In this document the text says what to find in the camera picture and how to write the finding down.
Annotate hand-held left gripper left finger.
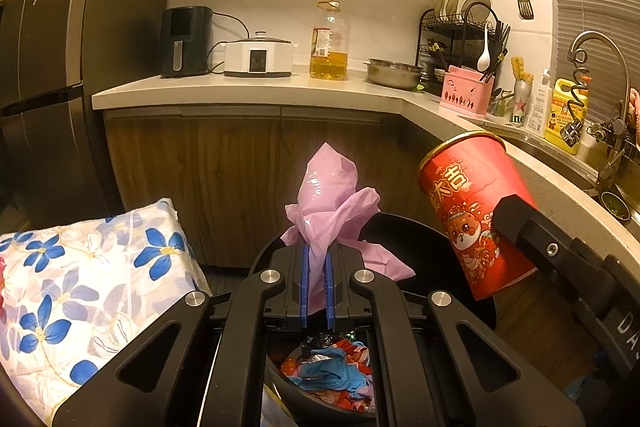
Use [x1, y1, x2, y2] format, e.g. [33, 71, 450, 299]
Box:
[52, 244, 310, 427]

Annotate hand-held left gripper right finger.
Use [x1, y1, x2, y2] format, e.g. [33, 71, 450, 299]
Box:
[325, 244, 586, 427]

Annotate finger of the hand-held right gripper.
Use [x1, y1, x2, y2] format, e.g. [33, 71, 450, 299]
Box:
[492, 194, 606, 308]

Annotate red printed cardboard can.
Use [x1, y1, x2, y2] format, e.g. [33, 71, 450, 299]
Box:
[417, 132, 539, 303]

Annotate blue disposable glove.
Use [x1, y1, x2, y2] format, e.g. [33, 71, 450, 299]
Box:
[562, 374, 601, 403]
[297, 347, 373, 400]

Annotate pink plastic bag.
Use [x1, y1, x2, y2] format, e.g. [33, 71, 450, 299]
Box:
[280, 143, 417, 315]

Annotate black trash bin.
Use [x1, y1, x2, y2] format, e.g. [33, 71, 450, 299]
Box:
[248, 212, 497, 427]

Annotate steel kitchen sink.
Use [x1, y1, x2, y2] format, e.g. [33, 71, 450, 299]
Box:
[480, 122, 640, 228]

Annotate green white beverage can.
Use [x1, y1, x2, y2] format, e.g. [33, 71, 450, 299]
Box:
[509, 79, 532, 128]

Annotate white plastic bottle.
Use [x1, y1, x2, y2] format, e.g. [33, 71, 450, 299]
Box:
[525, 69, 554, 136]

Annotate yellow detergent bottle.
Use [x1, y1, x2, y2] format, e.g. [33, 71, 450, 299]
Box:
[544, 77, 591, 156]

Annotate wooden lower cabinets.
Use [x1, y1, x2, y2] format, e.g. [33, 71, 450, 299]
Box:
[102, 104, 433, 269]

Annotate pink utensil holder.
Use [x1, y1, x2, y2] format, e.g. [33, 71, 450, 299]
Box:
[439, 65, 496, 116]

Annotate white ladle spoon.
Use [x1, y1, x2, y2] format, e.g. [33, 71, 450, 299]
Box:
[476, 25, 492, 73]

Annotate bundle of black chopsticks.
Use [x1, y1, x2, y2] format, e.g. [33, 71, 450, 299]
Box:
[482, 21, 511, 80]

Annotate stainless steel bowl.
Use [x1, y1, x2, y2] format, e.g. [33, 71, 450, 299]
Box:
[363, 59, 425, 90]

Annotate steel kitchen faucet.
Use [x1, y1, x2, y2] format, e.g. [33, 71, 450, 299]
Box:
[560, 32, 632, 144]

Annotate pale stone countertop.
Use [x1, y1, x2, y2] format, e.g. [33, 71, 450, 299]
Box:
[92, 69, 640, 290]

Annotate blue floral tablecloth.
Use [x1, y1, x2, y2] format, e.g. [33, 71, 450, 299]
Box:
[0, 198, 213, 427]

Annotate cooking oil bottle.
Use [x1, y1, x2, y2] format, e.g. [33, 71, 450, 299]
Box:
[309, 0, 351, 82]

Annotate white electric cooker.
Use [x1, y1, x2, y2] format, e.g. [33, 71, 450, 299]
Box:
[223, 32, 295, 78]

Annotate black air fryer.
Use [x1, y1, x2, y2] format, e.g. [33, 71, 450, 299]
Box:
[160, 6, 214, 79]

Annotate dark steel refrigerator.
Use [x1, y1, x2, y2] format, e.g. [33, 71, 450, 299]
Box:
[0, 0, 176, 228]

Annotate black wire dish rack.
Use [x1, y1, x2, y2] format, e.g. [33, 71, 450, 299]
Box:
[416, 0, 502, 84]

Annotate black power cable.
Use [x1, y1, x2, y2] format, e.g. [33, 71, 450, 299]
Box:
[207, 12, 252, 74]

